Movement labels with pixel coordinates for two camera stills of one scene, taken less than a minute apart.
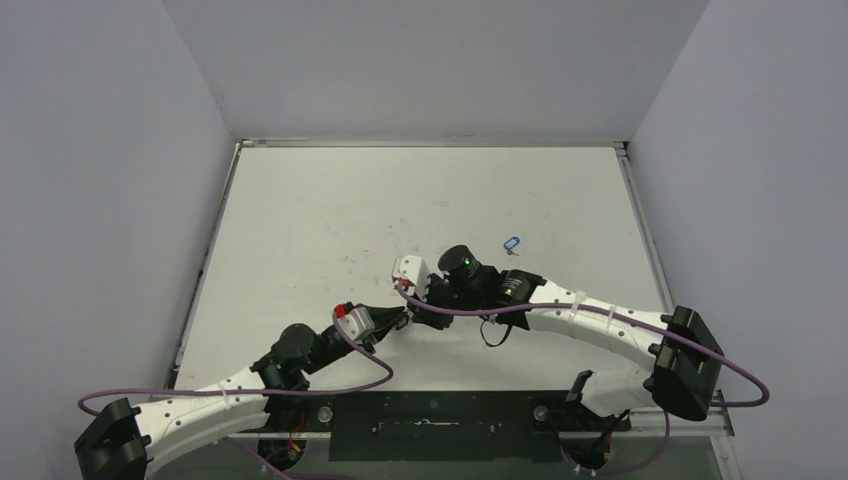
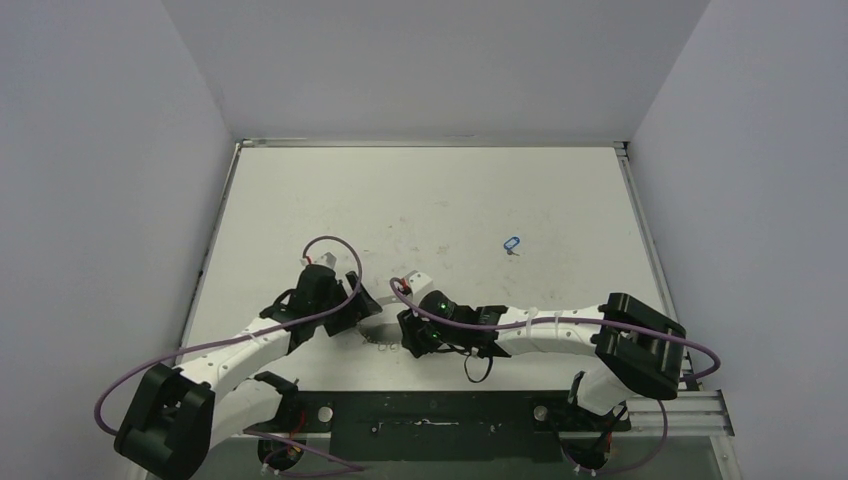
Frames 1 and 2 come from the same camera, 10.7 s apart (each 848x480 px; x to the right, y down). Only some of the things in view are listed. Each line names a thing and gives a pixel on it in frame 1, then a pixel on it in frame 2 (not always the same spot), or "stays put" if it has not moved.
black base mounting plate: x=453 y=426 stays put
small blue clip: x=511 y=243 stays put
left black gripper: x=384 y=319 to x=360 y=308
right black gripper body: x=433 y=302 to x=411 y=329
